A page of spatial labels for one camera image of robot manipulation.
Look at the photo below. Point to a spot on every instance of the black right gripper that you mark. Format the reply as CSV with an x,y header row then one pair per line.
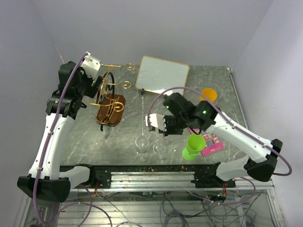
x,y
169,131

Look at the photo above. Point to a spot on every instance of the small clear wine glass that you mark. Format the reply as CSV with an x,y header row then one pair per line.
x,y
159,144

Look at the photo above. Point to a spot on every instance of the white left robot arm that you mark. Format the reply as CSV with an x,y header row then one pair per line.
x,y
44,180

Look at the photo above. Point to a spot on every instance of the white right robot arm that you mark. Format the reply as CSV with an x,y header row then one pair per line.
x,y
261,154

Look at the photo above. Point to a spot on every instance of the clear wine glass front left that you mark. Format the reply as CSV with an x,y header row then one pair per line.
x,y
142,146

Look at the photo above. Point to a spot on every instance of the green plastic goblet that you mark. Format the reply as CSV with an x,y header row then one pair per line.
x,y
195,144

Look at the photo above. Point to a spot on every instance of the pink booklet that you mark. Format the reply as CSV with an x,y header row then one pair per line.
x,y
213,143

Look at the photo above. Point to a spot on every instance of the orange plastic goblet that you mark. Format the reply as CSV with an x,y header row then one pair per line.
x,y
210,94

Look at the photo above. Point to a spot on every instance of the gold framed whiteboard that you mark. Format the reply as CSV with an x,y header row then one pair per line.
x,y
156,75

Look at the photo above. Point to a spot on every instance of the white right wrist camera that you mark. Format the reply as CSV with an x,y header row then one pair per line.
x,y
155,121

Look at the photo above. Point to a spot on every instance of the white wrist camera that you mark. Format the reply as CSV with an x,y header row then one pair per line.
x,y
155,121
91,65

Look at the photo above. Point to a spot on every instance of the gold wire wine glass rack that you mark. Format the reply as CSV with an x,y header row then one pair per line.
x,y
109,103

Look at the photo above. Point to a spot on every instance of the aluminium rail frame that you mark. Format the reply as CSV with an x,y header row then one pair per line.
x,y
165,196

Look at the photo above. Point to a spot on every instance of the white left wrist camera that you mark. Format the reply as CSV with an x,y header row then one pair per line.
x,y
91,65

